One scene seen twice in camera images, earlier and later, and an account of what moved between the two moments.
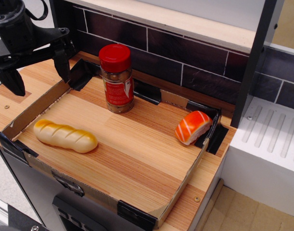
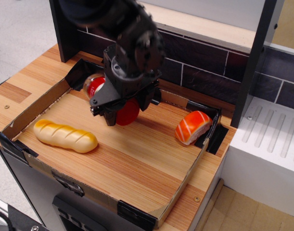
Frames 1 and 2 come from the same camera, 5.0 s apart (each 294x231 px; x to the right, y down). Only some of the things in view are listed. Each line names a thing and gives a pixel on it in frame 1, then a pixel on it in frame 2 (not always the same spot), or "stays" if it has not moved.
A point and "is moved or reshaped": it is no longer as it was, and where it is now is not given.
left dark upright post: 63,16 stays
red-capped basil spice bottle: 116,66 is moved or reshaped
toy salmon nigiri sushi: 192,127 stays
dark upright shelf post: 258,46 stays
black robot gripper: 26,43 → 119,90
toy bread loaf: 58,135 stays
